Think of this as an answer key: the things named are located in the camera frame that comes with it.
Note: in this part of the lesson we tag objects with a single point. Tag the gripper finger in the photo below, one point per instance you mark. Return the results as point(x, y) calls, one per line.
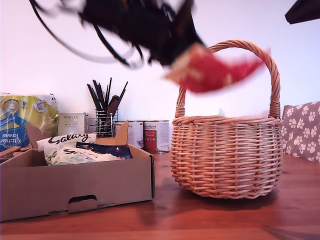
point(305, 11)
point(188, 30)

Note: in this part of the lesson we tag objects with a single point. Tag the blue Terry's mini eggs bag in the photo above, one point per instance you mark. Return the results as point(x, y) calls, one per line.
point(117, 150)

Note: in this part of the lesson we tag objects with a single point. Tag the brown cardboard box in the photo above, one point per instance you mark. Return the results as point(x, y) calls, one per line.
point(75, 180)

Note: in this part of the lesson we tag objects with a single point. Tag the white Porlex box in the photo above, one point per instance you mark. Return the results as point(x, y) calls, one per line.
point(71, 125)

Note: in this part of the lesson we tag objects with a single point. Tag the black chopstick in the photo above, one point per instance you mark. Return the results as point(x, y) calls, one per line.
point(109, 87)
point(93, 97)
point(96, 91)
point(100, 91)
point(123, 90)

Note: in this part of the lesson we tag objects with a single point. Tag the tin can red label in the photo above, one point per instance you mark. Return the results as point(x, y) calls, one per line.
point(160, 132)

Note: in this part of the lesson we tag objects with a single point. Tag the tin can white label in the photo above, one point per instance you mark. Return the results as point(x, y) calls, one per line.
point(135, 130)

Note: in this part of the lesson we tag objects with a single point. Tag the grey paw print cushion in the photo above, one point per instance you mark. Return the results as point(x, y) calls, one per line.
point(300, 130)

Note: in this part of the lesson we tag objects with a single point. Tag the yellow blue kitchen towel pack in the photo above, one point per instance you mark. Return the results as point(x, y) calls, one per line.
point(15, 120)

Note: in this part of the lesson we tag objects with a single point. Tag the flat cork mat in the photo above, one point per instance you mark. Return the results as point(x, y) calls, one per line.
point(25, 149)

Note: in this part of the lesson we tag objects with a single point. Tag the square cork mat pile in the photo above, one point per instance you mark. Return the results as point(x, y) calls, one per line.
point(11, 150)

